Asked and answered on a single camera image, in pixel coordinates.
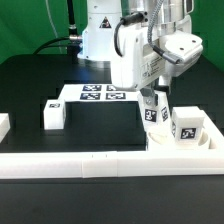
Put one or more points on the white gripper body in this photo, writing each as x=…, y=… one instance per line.
x=139, y=64

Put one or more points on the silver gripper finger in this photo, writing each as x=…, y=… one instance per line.
x=148, y=97
x=164, y=84

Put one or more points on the white marker sheet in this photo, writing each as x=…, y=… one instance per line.
x=95, y=93

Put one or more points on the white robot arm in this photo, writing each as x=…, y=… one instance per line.
x=106, y=17

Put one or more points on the white U-shaped fence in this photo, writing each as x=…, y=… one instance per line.
x=117, y=164

